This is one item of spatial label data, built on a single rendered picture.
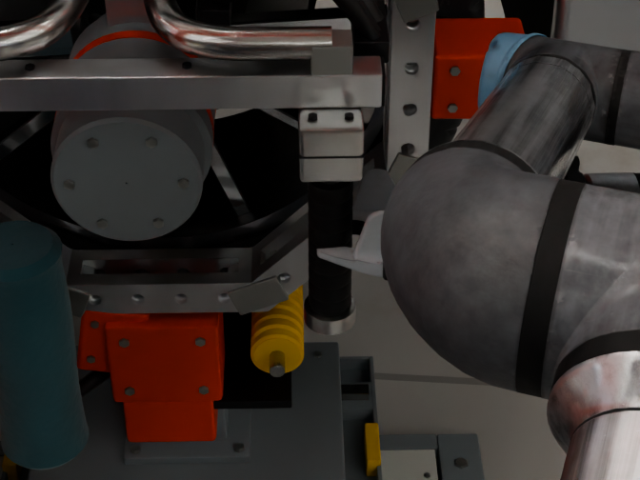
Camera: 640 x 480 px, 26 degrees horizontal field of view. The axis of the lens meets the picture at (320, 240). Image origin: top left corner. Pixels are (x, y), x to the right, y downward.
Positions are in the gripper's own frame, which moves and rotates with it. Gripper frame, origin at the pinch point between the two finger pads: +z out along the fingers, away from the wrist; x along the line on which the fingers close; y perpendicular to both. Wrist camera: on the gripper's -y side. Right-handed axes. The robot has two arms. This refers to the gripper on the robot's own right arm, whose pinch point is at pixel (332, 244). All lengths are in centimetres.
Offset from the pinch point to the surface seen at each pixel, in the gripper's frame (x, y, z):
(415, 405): -65, -83, -16
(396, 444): -49, -75, -11
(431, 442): -50, -75, -16
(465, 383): -70, -83, -24
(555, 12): -31.4, 4.0, -23.0
